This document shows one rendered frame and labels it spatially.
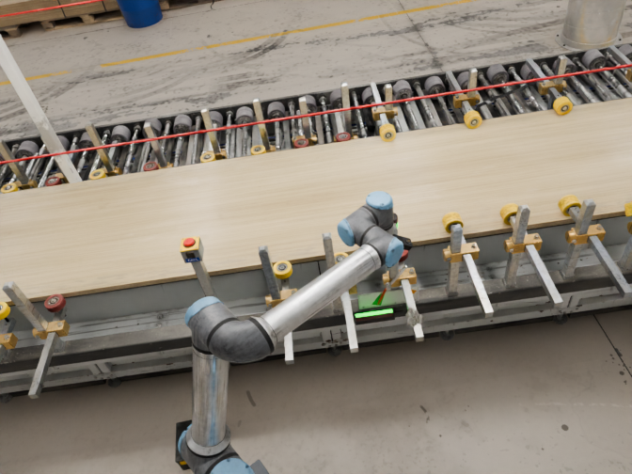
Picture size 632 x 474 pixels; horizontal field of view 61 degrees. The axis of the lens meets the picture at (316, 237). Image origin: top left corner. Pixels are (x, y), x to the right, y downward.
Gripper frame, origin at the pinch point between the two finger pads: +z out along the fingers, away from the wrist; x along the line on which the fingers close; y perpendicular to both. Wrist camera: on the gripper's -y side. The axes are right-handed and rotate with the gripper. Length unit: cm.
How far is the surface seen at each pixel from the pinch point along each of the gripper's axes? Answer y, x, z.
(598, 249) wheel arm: -81, 2, 5
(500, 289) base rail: -49, -6, 31
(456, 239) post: -27.7, -6.2, -3.9
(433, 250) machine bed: -24.7, -28.0, 24.8
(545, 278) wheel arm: -56, 12, 5
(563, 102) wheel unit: -108, -97, 3
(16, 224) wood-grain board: 178, -74, 11
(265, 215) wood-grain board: 50, -53, 11
